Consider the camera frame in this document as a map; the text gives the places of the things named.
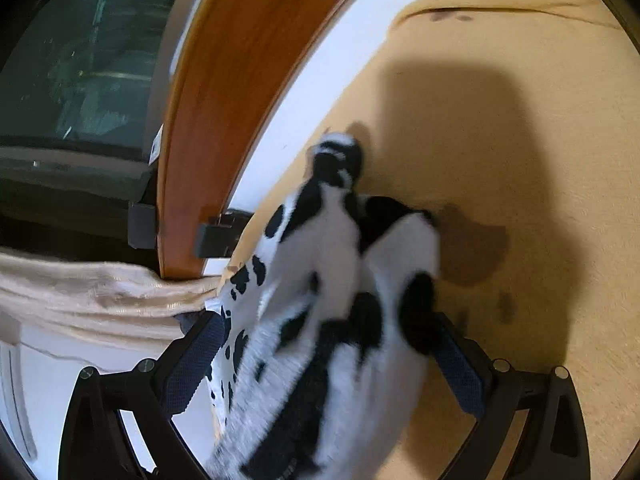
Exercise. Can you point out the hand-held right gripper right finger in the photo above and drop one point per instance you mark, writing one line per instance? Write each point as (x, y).
(460, 367)

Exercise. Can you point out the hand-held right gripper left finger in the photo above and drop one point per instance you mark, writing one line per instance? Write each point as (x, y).
(195, 365)

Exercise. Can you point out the cow print fleece garment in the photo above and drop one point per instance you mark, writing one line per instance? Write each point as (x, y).
(340, 260)

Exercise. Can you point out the beige curtain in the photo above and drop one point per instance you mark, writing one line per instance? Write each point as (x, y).
(100, 300)

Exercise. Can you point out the yellow blanket with brown spots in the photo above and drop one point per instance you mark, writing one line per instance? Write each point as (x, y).
(550, 210)

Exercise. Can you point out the dark glass window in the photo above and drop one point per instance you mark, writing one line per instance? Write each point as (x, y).
(75, 60)

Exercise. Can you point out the black bracket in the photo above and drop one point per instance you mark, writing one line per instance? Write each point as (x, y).
(141, 225)
(220, 234)

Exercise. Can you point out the wooden rail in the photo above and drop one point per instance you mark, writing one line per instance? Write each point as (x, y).
(240, 85)

